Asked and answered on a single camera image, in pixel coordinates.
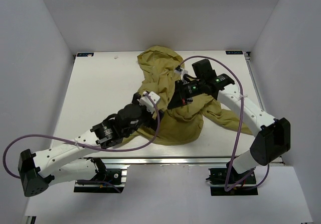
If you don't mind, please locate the aluminium right side rail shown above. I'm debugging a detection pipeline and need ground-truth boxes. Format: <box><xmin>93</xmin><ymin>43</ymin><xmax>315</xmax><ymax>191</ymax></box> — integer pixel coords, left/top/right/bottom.
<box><xmin>244</xmin><ymin>52</ymin><xmax>290</xmax><ymax>166</ymax></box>

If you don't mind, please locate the blue table label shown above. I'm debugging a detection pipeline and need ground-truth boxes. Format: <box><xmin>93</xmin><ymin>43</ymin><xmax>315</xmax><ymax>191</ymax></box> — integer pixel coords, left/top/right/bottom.
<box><xmin>76</xmin><ymin>52</ymin><xmax>94</xmax><ymax>57</ymax></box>
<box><xmin>225</xmin><ymin>50</ymin><xmax>243</xmax><ymax>55</ymax></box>

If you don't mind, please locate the left blue table label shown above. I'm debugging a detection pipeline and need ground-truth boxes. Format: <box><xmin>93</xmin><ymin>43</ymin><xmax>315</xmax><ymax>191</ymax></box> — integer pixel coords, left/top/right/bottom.
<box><xmin>76</xmin><ymin>52</ymin><xmax>94</xmax><ymax>57</ymax></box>

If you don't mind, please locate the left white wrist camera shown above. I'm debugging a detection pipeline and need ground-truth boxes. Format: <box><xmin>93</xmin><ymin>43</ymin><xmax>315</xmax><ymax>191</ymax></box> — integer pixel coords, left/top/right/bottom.
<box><xmin>138</xmin><ymin>91</ymin><xmax>161</xmax><ymax>114</ymax></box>

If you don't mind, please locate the aluminium front table rail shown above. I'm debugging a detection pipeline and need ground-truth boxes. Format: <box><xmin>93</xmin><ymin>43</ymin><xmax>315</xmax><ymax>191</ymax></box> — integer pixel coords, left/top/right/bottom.
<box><xmin>100</xmin><ymin>157</ymin><xmax>230</xmax><ymax>165</ymax></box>

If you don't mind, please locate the right blue table label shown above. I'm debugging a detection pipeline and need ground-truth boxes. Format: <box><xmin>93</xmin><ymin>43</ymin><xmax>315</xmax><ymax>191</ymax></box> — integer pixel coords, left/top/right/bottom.
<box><xmin>225</xmin><ymin>50</ymin><xmax>243</xmax><ymax>55</ymax></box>

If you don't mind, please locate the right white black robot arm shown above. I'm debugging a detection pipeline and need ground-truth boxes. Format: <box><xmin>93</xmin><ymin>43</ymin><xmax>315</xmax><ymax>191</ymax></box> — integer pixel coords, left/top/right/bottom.
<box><xmin>168</xmin><ymin>59</ymin><xmax>291</xmax><ymax>183</ymax></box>

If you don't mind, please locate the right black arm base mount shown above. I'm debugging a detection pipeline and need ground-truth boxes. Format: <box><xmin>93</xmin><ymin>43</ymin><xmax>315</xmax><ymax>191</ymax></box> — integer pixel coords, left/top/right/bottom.
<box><xmin>207</xmin><ymin>167</ymin><xmax>259</xmax><ymax>197</ymax></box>

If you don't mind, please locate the olive green hooded jacket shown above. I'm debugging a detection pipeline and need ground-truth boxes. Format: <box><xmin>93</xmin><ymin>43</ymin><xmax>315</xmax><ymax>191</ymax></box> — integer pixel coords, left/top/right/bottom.
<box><xmin>122</xmin><ymin>46</ymin><xmax>239</xmax><ymax>146</ymax></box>

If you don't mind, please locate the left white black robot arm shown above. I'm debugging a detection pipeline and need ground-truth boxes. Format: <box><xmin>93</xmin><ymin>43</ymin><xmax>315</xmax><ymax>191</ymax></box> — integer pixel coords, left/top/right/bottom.
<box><xmin>18</xmin><ymin>92</ymin><xmax>164</xmax><ymax>197</ymax></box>

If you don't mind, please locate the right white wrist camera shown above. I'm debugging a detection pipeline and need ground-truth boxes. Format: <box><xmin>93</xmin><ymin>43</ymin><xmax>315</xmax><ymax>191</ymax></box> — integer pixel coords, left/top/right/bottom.
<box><xmin>174</xmin><ymin>65</ymin><xmax>188</xmax><ymax>80</ymax></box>

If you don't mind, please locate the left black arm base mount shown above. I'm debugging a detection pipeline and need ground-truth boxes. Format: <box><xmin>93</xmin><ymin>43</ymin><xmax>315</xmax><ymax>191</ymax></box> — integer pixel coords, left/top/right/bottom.
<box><xmin>74</xmin><ymin>158</ymin><xmax>127</xmax><ymax>194</ymax></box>

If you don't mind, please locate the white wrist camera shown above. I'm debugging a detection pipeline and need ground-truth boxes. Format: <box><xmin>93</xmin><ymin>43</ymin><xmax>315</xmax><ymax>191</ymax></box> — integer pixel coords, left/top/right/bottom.
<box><xmin>138</xmin><ymin>91</ymin><xmax>161</xmax><ymax>114</ymax></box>
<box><xmin>174</xmin><ymin>65</ymin><xmax>188</xmax><ymax>80</ymax></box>

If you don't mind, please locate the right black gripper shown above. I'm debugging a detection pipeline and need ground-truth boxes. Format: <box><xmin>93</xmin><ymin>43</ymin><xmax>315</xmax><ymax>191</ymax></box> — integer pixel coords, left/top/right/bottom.
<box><xmin>168</xmin><ymin>79</ymin><xmax>205</xmax><ymax>109</ymax></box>

